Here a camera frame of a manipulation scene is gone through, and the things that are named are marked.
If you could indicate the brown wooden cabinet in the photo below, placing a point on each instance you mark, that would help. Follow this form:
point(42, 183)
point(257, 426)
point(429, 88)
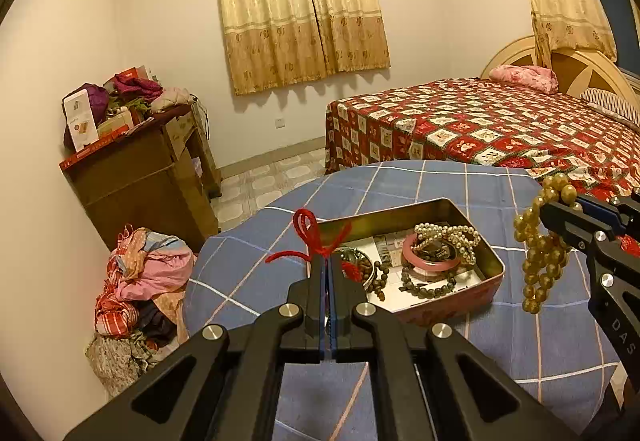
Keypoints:
point(140, 186)

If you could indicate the striped pillow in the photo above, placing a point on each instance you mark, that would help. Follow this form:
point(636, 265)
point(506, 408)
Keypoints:
point(612, 103)

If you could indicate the pink bangle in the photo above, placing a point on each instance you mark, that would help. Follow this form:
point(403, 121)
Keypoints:
point(425, 266)

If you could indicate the window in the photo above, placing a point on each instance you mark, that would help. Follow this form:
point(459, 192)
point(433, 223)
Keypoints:
point(617, 6)

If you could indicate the pink metal tin box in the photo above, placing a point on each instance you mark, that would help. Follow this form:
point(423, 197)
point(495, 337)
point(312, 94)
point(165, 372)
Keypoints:
point(450, 301)

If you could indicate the white upright box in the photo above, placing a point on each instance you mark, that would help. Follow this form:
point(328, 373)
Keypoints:
point(80, 121)

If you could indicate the blue checked tablecloth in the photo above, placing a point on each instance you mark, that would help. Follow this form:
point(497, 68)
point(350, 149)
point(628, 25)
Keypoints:
point(240, 281)

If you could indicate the purple and pink clothes heap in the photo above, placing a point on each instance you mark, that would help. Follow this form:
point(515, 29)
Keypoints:
point(135, 88)

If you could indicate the pile of colourful clothes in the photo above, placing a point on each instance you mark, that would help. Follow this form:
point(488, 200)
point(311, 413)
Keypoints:
point(145, 271)

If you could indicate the wide beige patterned curtain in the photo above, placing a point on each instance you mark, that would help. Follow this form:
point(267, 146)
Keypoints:
point(300, 6)

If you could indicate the printed paper liner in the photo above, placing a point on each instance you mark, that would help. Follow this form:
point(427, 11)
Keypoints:
point(465, 278)

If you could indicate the pink pillow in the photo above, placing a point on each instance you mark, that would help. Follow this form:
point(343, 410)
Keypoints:
point(525, 77)

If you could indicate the green jade bangle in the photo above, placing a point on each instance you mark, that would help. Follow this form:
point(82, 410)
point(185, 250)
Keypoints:
point(357, 255)

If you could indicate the cream wooden headboard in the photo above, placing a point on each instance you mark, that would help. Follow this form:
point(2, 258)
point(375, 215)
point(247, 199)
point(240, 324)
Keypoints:
point(585, 68)

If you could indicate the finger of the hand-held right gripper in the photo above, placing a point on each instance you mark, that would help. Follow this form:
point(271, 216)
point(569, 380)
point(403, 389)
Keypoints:
point(562, 221)
point(602, 213)

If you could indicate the bed with red patterned cover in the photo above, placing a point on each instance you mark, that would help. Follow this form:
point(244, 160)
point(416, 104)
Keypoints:
point(475, 131)

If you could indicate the red flat box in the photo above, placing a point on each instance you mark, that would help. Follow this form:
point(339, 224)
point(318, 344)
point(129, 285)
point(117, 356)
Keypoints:
point(85, 155)

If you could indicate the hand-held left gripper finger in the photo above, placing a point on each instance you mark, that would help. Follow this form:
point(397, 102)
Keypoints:
point(322, 311)
point(334, 311)

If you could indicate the beige small box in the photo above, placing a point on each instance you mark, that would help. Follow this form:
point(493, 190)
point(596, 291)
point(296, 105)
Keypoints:
point(115, 125)

